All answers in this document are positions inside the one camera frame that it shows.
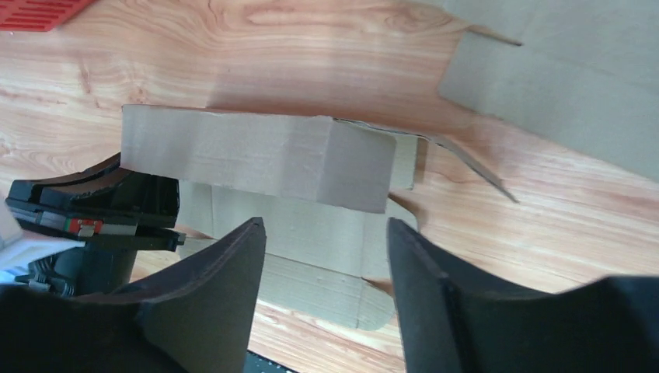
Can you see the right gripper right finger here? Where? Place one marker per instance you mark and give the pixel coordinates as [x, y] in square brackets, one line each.
[456, 317]

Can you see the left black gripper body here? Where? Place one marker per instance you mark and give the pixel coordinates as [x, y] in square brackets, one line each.
[144, 207]

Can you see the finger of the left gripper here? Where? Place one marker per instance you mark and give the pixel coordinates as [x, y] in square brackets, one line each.
[99, 181]

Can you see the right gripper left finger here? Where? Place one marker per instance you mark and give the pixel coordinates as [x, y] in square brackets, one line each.
[193, 316]

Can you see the brown cardboard box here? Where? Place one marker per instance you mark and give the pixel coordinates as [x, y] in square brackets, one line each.
[320, 184]

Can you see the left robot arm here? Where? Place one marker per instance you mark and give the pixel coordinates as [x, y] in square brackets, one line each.
[45, 261]

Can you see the red plastic shopping basket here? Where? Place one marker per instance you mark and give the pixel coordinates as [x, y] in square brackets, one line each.
[38, 15]

